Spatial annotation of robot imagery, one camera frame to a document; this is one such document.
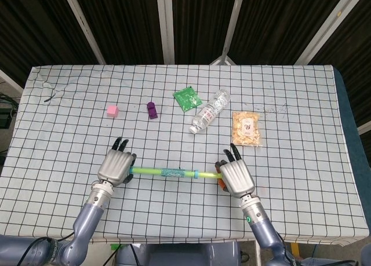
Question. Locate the green foil sachet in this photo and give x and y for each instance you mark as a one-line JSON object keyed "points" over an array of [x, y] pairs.
{"points": [[187, 98]]}

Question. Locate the clear plastic water bottle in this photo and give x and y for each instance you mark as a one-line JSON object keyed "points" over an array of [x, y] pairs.
{"points": [[209, 112]]}

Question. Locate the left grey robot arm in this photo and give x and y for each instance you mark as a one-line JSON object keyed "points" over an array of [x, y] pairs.
{"points": [[87, 219]]}

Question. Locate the pink cube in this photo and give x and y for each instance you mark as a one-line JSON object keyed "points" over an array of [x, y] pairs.
{"points": [[112, 111]]}

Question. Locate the black floor equipment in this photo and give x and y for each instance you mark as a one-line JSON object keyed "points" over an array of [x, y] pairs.
{"points": [[5, 112]]}

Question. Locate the white tripod base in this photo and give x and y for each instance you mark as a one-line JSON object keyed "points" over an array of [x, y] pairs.
{"points": [[223, 60]]}

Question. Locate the clear snack bag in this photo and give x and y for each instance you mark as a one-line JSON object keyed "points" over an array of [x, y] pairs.
{"points": [[246, 128]]}

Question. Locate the grey robot torso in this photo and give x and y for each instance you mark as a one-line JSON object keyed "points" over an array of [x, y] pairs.
{"points": [[179, 255]]}

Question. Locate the white black checkered tablecloth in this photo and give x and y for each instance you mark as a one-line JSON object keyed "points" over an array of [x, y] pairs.
{"points": [[174, 208]]}

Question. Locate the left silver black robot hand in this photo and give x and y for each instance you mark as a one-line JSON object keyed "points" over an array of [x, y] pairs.
{"points": [[114, 167]]}

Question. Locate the blue table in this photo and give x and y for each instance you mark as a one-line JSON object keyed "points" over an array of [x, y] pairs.
{"points": [[355, 161]]}

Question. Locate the purple toy building block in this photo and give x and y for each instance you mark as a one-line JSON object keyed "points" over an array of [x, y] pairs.
{"points": [[152, 110]]}

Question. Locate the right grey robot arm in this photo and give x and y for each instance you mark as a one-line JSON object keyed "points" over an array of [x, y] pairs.
{"points": [[263, 225]]}

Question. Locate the blue and green water pump toy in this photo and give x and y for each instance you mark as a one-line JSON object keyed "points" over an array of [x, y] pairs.
{"points": [[150, 171]]}

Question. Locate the white frame post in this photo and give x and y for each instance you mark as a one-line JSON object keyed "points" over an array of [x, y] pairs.
{"points": [[165, 25], [233, 19], [324, 28], [84, 28]]}

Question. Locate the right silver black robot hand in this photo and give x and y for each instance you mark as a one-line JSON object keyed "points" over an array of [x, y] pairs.
{"points": [[236, 179]]}

